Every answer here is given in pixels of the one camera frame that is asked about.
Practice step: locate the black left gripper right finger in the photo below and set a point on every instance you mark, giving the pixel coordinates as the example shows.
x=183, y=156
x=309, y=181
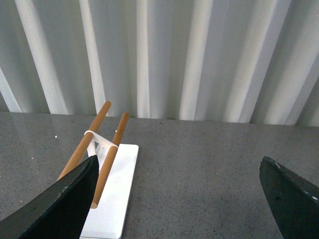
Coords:
x=293, y=200

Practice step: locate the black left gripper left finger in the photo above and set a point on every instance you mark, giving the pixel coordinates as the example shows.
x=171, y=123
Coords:
x=60, y=211

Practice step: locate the white towel rack stand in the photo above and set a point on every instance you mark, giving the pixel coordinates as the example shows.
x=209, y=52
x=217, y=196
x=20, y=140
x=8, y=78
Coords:
x=107, y=220

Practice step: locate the left wooden rack rod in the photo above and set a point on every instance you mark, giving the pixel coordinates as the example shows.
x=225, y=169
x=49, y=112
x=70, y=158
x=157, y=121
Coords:
x=85, y=141

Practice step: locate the wooden rack rod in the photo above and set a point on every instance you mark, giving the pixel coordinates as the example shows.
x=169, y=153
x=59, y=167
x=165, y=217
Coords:
x=85, y=141
x=108, y=162

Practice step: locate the right wooden rack rod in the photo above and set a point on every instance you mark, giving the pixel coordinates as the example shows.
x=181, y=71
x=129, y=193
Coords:
x=108, y=162

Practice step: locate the white pleated curtain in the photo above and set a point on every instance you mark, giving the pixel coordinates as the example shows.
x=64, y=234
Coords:
x=249, y=61

